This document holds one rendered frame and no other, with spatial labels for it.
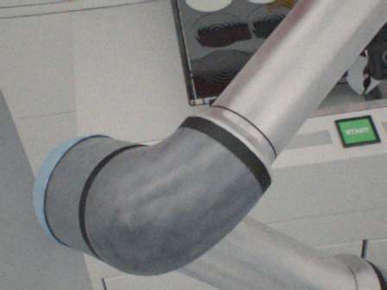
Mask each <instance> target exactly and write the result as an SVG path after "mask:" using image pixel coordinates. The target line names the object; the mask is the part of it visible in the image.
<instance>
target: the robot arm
mask: <svg viewBox="0 0 387 290"><path fill-rule="evenodd" d="M365 50H367V57H368V59H367V57H366V53H365ZM368 60H369V62H368V64H369V69H368V71H367V72H368V76H367V79H366V80H365V81H364V79H365V76H364V73H363V70H364V69H365V66H367V61H368ZM343 74H344V76H345V77H346V80H347V81H348V83H349V85H350V86H351V88H352V89H353V90H354V91H355V92H356V93H357V94H359V95H361V94H363V93H364V94H366V93H367V92H369V91H371V89H372V88H374V87H375V85H377V84H378V83H380V82H381V80H387V0H299V2H298V3H297V4H296V5H295V6H294V8H293V9H292V10H291V11H290V12H289V13H288V15H287V16H286V17H285V18H283V21H281V23H280V24H279V25H278V26H277V28H276V29H275V30H274V32H273V33H271V35H270V36H269V38H268V39H267V40H266V41H265V42H264V44H263V45H262V46H261V47H260V48H259V49H258V50H257V52H256V53H255V54H254V55H253V56H252V57H251V59H250V60H249V62H248V63H246V65H245V66H244V67H243V68H242V70H241V71H240V72H239V73H238V75H237V76H236V78H234V80H233V81H232V82H231V83H230V84H229V85H228V86H227V87H226V89H225V90H224V91H223V93H221V95H219V97H218V98H217V100H216V101H215V102H214V103H213V105H211V107H210V108H209V110H207V112H206V113H201V114H190V115H189V116H188V117H187V118H186V119H185V120H184V122H182V123H181V126H179V127H178V128H177V130H176V131H175V132H174V133H173V134H172V135H170V136H169V137H168V138H166V139H164V140H162V141H161V142H158V143H157V144H154V145H152V146H150V145H146V144H139V143H135V142H127V141H123V140H117V139H114V138H112V137H110V136H105V135H101V134H93V135H89V136H77V137H73V138H72V139H70V140H67V141H65V142H63V143H62V144H61V145H59V146H58V147H56V148H55V149H54V150H53V151H52V152H51V153H50V154H49V155H48V157H46V159H45V161H44V162H43V163H42V164H41V167H40V169H39V170H38V174H37V175H36V177H35V184H34V189H33V203H34V210H35V215H36V216H37V219H38V221H39V223H40V224H41V226H42V228H43V229H44V230H45V231H46V232H47V233H48V234H49V235H50V236H51V237H52V238H53V239H54V240H55V241H56V242H57V243H59V244H62V245H63V246H66V247H69V248H74V249H77V250H79V251H81V252H84V253H85V254H87V255H89V256H92V257H93V258H97V259H98V260H100V261H102V262H105V263H106V264H109V265H110V266H111V267H114V268H116V269H117V270H118V271H122V272H124V273H127V274H134V275H141V276H157V275H160V274H166V273H169V272H171V271H177V272H179V273H181V274H184V275H188V276H190V277H191V278H195V279H196V280H197V281H202V282H203V283H207V284H208V285H210V286H214V287H216V288H219V289H220V290H387V270H386V269H384V268H380V267H379V266H378V265H375V264H373V263H372V262H368V261H367V260H365V259H364V258H361V257H359V256H358V255H352V254H343V253H340V254H337V255H332V256H330V255H327V254H324V253H322V252H321V251H319V250H317V249H313V248H312V247H310V246H308V245H306V244H305V243H302V242H300V241H298V240H295V239H294V238H293V237H290V236H286V235H285V234H283V233H282V232H280V231H279V230H275V229H273V228H270V227H269V226H268V225H266V224H262V223H260V222H259V221H257V220H255V219H254V218H251V217H247V216H246V215H247V214H249V213H248V212H250V211H251V209H252V208H253V207H254V206H255V204H256V203H257V202H258V200H259V199H260V198H261V197H262V196H263V194H264V193H265V192H266V191H267V189H268V188H269V186H271V183H272V182H273V174H272V171H271V165H272V164H273V162H274V161H275V159H277V156H279V154H280V153H281V152H282V151H283V149H284V148H286V146H287V145H288V143H289V142H290V140H292V138H293V137H294V136H295V134H296V133H297V131H299V129H300V128H301V126H302V125H303V124H304V123H305V122H306V121H307V119H308V118H309V117H310V116H311V114H312V113H313V112H314V110H315V108H317V107H318V105H319V104H320V102H321V101H322V100H323V99H324V98H325V96H326V95H327V94H328V93H329V92H330V90H331V89H332V88H333V86H334V85H335V83H337V82H338V80H339V79H340V78H341V76H343Z"/></svg>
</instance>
